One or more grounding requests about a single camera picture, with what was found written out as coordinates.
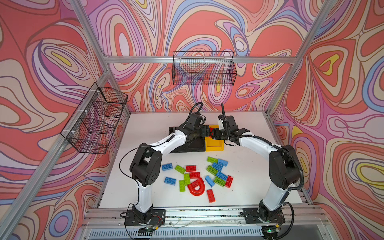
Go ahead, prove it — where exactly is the blue lego brick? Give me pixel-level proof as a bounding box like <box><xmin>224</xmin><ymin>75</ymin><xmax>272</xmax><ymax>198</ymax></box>
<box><xmin>162</xmin><ymin>163</ymin><xmax>173</xmax><ymax>171</ymax></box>
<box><xmin>205</xmin><ymin>176</ymin><xmax>215</xmax><ymax>188</ymax></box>
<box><xmin>164</xmin><ymin>177</ymin><xmax>177</xmax><ymax>186</ymax></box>
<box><xmin>212</xmin><ymin>163</ymin><xmax>223</xmax><ymax>172</ymax></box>
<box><xmin>216</xmin><ymin>172</ymin><xmax>228</xmax><ymax>182</ymax></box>
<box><xmin>218</xmin><ymin>159</ymin><xmax>228</xmax><ymax>167</ymax></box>

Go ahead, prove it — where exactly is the green lego brick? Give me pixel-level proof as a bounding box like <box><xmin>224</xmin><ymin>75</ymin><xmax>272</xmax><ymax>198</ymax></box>
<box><xmin>214</xmin><ymin>177</ymin><xmax>226</xmax><ymax>187</ymax></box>
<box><xmin>179</xmin><ymin>180</ymin><xmax>186</xmax><ymax>193</ymax></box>
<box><xmin>207</xmin><ymin>157</ymin><xmax>218</xmax><ymax>163</ymax></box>
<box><xmin>175</xmin><ymin>165</ymin><xmax>186</xmax><ymax>174</ymax></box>
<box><xmin>207</xmin><ymin>166</ymin><xmax>219</xmax><ymax>176</ymax></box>
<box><xmin>184</xmin><ymin>173</ymin><xmax>191</xmax><ymax>186</ymax></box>

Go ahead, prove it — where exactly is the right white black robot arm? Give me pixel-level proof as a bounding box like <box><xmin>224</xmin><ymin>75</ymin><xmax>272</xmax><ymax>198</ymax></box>
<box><xmin>213</xmin><ymin>113</ymin><xmax>304</xmax><ymax>212</ymax></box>

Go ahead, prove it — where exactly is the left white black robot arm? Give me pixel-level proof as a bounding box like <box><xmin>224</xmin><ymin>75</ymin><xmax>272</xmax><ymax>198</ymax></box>
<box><xmin>130</xmin><ymin>112</ymin><xmax>209</xmax><ymax>214</ymax></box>

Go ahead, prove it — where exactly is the middle black plastic bin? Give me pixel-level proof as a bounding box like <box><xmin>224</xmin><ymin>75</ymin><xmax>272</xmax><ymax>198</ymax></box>
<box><xmin>187</xmin><ymin>137</ymin><xmax>206</xmax><ymax>153</ymax></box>

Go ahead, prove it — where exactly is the black plastic bin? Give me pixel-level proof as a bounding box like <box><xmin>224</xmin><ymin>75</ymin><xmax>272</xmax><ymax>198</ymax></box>
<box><xmin>167</xmin><ymin>127</ymin><xmax>191</xmax><ymax>153</ymax></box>
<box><xmin>187</xmin><ymin>137</ymin><xmax>206</xmax><ymax>153</ymax></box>

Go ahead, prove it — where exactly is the left black plastic bin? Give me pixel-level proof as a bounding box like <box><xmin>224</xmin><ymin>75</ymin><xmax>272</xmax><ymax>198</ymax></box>
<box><xmin>167</xmin><ymin>127</ymin><xmax>191</xmax><ymax>153</ymax></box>

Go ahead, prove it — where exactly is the yellow plastic bin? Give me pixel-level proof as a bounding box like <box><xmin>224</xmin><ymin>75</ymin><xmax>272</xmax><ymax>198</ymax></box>
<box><xmin>205</xmin><ymin>137</ymin><xmax>225</xmax><ymax>152</ymax></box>

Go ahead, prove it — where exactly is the red lego brick above arch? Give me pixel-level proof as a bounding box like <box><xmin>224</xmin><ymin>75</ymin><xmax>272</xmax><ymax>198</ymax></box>
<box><xmin>189</xmin><ymin>172</ymin><xmax>201</xmax><ymax>179</ymax></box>

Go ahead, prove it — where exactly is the green lego brick beside arch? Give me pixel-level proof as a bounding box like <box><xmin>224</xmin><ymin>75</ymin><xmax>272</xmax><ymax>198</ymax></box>
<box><xmin>184</xmin><ymin>173</ymin><xmax>191</xmax><ymax>186</ymax></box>

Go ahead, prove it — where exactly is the blue lego brick beside arch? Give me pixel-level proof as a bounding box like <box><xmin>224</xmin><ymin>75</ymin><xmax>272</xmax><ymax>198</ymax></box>
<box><xmin>205</xmin><ymin>176</ymin><xmax>215</xmax><ymax>188</ymax></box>

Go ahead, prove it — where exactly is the red lego arch piece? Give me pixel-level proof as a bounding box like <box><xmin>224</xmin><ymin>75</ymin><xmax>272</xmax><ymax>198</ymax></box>
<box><xmin>188</xmin><ymin>178</ymin><xmax>206</xmax><ymax>196</ymax></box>

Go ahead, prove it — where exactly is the red lego brick bottom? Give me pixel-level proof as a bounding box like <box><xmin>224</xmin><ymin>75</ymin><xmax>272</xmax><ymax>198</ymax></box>
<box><xmin>207</xmin><ymin>189</ymin><xmax>216</xmax><ymax>203</ymax></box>

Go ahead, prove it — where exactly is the black wire basket back wall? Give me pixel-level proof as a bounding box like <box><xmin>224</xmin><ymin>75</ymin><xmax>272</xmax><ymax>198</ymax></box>
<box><xmin>172</xmin><ymin>51</ymin><xmax>238</xmax><ymax>86</ymax></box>

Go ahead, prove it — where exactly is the black wire basket wall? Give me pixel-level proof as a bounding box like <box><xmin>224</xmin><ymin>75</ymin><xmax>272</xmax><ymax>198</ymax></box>
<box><xmin>61</xmin><ymin>83</ymin><xmax>128</xmax><ymax>154</ymax></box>
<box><xmin>172</xmin><ymin>51</ymin><xmax>238</xmax><ymax>86</ymax></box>

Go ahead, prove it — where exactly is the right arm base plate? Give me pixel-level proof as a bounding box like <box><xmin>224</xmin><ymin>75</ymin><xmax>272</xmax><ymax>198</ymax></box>
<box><xmin>240</xmin><ymin>207</ymin><xmax>286</xmax><ymax>225</ymax></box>

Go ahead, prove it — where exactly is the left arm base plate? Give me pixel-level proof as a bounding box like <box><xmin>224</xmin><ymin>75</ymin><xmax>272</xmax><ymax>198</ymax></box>
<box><xmin>124</xmin><ymin>209</ymin><xmax>166</xmax><ymax>227</ymax></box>

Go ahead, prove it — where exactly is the black wire basket left wall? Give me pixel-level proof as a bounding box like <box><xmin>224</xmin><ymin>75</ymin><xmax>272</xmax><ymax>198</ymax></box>
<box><xmin>61</xmin><ymin>83</ymin><xmax>128</xmax><ymax>154</ymax></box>

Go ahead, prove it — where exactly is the aluminium front rail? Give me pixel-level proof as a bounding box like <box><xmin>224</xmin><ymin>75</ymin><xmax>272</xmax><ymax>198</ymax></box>
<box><xmin>76</xmin><ymin>205</ymin><xmax>338</xmax><ymax>240</ymax></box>

